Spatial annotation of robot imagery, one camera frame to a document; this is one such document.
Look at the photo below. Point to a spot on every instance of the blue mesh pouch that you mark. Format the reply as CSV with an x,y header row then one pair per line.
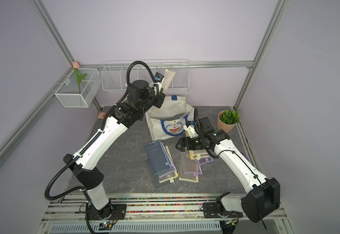
x,y
157,157

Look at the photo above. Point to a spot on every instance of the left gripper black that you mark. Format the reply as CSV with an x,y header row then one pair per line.
x,y
160,100

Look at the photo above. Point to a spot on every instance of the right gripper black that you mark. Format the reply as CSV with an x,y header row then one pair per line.
x,y
182,145

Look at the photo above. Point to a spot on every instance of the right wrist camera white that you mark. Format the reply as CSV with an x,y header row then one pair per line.
x,y
190,130

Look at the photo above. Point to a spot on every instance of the green plant in beige pot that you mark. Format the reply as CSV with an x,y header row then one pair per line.
x,y
227,120

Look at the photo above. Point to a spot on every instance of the grey mesh pouch front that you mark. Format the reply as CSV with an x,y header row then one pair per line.
x,y
155,181

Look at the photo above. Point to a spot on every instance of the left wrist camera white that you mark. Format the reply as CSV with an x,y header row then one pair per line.
x,y
158,78

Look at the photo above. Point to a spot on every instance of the yellow mesh pouch top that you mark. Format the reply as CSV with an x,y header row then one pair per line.
x,y
168,77

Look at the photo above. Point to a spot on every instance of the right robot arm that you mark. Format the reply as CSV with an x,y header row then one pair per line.
x,y
262,194

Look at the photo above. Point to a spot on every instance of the red rubber glove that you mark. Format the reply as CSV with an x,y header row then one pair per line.
x,y
101,115

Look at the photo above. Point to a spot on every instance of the purple mesh pouch under pile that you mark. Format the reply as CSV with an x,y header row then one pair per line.
x,y
199,164

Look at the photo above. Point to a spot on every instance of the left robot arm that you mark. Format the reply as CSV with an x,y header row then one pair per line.
x,y
139,97

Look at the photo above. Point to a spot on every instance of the long white wire wall basket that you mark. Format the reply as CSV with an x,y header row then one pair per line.
x,y
114,73

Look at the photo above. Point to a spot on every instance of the artificial pink tulip flower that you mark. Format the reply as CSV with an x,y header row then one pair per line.
x,y
80,77

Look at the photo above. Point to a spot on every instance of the white canvas Doraemon tote bag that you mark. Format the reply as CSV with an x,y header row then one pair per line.
x,y
169,120

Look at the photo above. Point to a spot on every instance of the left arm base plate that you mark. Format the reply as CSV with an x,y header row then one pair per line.
x,y
109,212

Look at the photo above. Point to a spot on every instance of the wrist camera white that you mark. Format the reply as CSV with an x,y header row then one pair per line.
x,y
190,130
158,78

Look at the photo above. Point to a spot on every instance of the white slotted vent grille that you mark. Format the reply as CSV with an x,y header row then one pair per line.
x,y
136,227

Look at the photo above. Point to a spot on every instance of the purple mesh pouch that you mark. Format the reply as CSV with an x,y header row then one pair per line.
x,y
170,163
199,164

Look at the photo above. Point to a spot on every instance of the small white mesh wall basket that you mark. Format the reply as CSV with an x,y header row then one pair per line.
x,y
69,95

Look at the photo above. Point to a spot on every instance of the yellow mesh pouch bottom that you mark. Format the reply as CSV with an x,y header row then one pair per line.
x,y
189,169

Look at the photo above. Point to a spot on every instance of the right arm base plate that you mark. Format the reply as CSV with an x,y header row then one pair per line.
x,y
215,210

